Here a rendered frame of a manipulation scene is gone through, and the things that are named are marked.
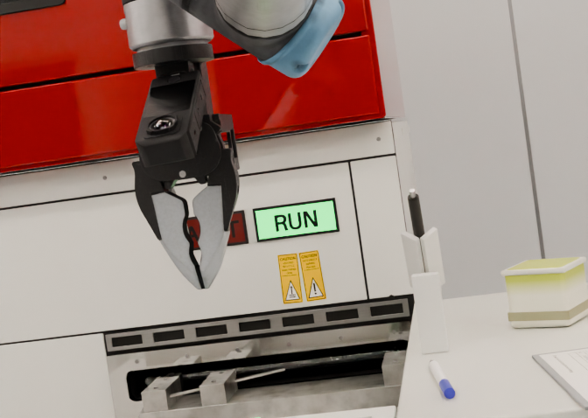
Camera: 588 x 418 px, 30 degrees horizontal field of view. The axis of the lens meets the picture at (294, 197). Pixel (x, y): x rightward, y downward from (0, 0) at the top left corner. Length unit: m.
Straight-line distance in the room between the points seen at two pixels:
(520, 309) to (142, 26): 0.55
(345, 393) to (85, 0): 0.64
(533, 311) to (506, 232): 1.77
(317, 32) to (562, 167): 2.22
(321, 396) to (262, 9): 0.80
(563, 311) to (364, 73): 0.44
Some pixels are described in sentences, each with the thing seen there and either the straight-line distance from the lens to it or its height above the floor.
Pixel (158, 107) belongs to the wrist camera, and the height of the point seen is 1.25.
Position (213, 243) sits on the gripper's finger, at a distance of 0.95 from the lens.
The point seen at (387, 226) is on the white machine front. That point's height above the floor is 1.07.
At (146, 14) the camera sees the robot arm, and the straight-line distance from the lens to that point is 0.96.
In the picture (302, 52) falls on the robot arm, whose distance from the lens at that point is 0.84.
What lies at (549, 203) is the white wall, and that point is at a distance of 3.02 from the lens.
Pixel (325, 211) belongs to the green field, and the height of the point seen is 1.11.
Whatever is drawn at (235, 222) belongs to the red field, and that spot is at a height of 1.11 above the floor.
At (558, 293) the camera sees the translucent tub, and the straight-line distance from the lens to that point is 1.24.
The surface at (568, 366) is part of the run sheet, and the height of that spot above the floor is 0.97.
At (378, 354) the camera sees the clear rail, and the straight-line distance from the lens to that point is 1.55.
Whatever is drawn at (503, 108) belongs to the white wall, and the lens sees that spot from 3.01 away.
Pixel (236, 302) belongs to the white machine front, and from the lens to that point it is 1.57.
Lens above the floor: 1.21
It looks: 3 degrees down
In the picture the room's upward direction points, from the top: 8 degrees counter-clockwise
